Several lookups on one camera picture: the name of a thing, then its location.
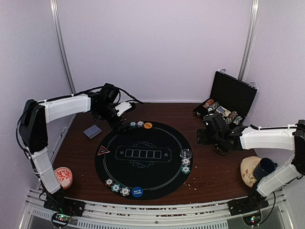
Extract red chip row in case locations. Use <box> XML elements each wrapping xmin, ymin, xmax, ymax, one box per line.
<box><xmin>203</xmin><ymin>99</ymin><xmax>214</xmax><ymax>109</ymax></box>

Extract clear round dealer button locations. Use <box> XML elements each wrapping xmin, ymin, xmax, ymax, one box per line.
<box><xmin>180</xmin><ymin>149</ymin><xmax>193</xmax><ymax>159</ymax></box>

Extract dark blue mug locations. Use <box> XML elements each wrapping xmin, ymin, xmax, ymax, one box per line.
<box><xmin>253</xmin><ymin>157</ymin><xmax>278</xmax><ymax>180</ymax></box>

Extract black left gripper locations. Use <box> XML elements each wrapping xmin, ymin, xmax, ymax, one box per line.
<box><xmin>95</xmin><ymin>104</ymin><xmax>129</xmax><ymax>134</ymax></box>

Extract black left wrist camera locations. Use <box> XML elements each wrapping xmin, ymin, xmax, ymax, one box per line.
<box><xmin>99</xmin><ymin>83</ymin><xmax>119</xmax><ymax>104</ymax></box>

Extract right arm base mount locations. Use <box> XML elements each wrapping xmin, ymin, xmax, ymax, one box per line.
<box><xmin>228</xmin><ymin>191</ymin><xmax>269</xmax><ymax>227</ymax></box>

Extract card deck in case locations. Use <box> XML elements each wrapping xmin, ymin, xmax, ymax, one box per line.
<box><xmin>216</xmin><ymin>106</ymin><xmax>231</xmax><ymax>117</ymax></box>

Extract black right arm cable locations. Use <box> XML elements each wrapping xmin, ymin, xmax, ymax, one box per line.
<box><xmin>252</xmin><ymin>190</ymin><xmax>277</xmax><ymax>226</ymax></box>

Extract blue white chip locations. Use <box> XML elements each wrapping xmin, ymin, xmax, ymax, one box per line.
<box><xmin>182</xmin><ymin>158</ymin><xmax>191</xmax><ymax>166</ymax></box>
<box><xmin>137</xmin><ymin>121</ymin><xmax>144</xmax><ymax>127</ymax></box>
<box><xmin>120</xmin><ymin>187</ymin><xmax>131</xmax><ymax>197</ymax></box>

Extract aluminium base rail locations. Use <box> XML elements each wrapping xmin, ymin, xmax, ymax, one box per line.
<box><xmin>22</xmin><ymin>187</ymin><xmax>294</xmax><ymax>229</ymax></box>

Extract blue patterned card deck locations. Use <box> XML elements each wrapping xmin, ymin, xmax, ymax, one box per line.
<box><xmin>83</xmin><ymin>125</ymin><xmax>102</xmax><ymax>139</ymax></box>

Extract red white patterned cup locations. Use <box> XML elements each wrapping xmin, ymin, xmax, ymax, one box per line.
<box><xmin>54</xmin><ymin>167</ymin><xmax>73</xmax><ymax>190</ymax></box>

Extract brown chip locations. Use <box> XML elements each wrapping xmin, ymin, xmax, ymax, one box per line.
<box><xmin>105</xmin><ymin>178</ymin><xmax>114</xmax><ymax>187</ymax></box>

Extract red triangular all-in marker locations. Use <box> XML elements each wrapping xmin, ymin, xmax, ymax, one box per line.
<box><xmin>97</xmin><ymin>146</ymin><xmax>110</xmax><ymax>156</ymax></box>

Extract blue small blind button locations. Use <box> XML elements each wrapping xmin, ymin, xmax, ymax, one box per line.
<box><xmin>131</xmin><ymin>187</ymin><xmax>143</xmax><ymax>198</ymax></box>

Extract aluminium frame post left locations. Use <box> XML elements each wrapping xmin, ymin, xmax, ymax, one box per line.
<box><xmin>49</xmin><ymin>0</ymin><xmax>80</xmax><ymax>96</ymax></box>

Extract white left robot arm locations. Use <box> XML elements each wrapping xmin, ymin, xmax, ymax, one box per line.
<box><xmin>19</xmin><ymin>94</ymin><xmax>132</xmax><ymax>194</ymax></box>

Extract black poker chip case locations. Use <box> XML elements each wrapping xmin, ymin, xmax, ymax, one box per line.
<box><xmin>193</xmin><ymin>71</ymin><xmax>257</xmax><ymax>129</ymax></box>

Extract round black poker mat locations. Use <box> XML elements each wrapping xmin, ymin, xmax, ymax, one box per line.
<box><xmin>95</xmin><ymin>121</ymin><xmax>193</xmax><ymax>200</ymax></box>

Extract aluminium frame post right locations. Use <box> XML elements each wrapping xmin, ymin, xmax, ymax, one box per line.
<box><xmin>238</xmin><ymin>0</ymin><xmax>260</xmax><ymax>82</ymax></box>

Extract green chip row in case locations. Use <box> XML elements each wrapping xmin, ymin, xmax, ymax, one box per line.
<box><xmin>207</xmin><ymin>102</ymin><xmax>220</xmax><ymax>113</ymax></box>

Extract round wooden coaster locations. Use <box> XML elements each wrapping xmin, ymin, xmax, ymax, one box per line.
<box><xmin>240</xmin><ymin>156</ymin><xmax>262</xmax><ymax>187</ymax></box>

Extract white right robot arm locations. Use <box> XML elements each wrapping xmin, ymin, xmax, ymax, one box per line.
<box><xmin>199</xmin><ymin>114</ymin><xmax>305</xmax><ymax>211</ymax></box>

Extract right chip rows in case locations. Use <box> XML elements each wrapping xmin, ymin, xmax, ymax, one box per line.
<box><xmin>225</xmin><ymin>111</ymin><xmax>243</xmax><ymax>125</ymax></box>

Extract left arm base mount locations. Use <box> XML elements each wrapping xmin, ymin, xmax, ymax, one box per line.
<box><xmin>43</xmin><ymin>187</ymin><xmax>85</xmax><ymax>229</ymax></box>

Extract yellow big blind button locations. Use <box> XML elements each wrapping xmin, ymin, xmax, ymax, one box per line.
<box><xmin>143</xmin><ymin>122</ymin><xmax>153</xmax><ymax>129</ymax></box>

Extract aluminium frame post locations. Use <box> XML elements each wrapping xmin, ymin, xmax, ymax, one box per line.
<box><xmin>49</xmin><ymin>0</ymin><xmax>80</xmax><ymax>96</ymax></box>
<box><xmin>238</xmin><ymin>0</ymin><xmax>260</xmax><ymax>82</ymax></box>

